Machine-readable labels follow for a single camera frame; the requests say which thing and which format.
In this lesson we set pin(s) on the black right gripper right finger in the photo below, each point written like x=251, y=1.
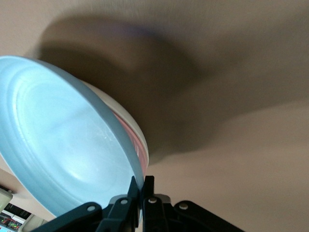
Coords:
x=154, y=215

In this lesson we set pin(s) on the light blue shallow bowl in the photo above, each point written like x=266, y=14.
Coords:
x=60, y=135

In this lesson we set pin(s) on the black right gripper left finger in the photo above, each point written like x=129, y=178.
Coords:
x=120, y=215

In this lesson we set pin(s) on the cream plastic box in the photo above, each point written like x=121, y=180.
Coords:
x=4, y=199

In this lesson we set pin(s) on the colourful packaged goods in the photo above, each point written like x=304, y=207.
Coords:
x=9, y=221

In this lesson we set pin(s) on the pink shallow bowl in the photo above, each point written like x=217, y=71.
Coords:
x=135, y=143

